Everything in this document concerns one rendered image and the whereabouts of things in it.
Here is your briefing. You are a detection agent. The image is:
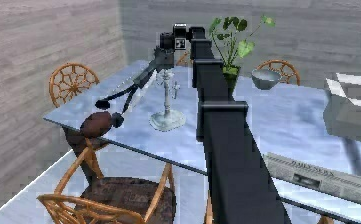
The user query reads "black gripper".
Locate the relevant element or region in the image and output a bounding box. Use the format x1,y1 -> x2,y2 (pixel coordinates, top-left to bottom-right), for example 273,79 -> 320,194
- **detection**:
94,31 -> 176,129

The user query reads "brown potato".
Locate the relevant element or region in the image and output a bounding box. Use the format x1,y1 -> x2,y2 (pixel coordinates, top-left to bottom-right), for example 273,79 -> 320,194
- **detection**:
79,111 -> 114,140

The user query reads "blue glass dining table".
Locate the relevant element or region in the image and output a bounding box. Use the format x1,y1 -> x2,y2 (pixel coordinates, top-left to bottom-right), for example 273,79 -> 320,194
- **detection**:
42,59 -> 361,224

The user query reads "silver candlestick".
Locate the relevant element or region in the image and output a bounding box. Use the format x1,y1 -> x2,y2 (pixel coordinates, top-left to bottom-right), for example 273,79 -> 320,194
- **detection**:
148,68 -> 188,132

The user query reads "wicker chair with brown cushion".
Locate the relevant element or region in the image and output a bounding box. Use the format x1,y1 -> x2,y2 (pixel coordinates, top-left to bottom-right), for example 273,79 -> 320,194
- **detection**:
36,138 -> 178,224

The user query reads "green house plant in pot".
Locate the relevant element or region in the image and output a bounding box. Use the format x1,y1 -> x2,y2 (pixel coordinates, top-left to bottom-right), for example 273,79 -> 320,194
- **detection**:
207,13 -> 276,98

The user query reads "grey bowl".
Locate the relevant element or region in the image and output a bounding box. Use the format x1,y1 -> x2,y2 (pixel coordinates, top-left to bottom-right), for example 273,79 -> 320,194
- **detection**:
251,68 -> 283,91

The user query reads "folded newspaper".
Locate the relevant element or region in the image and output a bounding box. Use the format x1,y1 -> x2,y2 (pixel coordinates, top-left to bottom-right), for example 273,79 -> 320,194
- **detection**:
262,151 -> 361,205

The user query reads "grey open box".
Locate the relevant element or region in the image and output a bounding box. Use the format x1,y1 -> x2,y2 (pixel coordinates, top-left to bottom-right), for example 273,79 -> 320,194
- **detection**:
322,71 -> 361,145

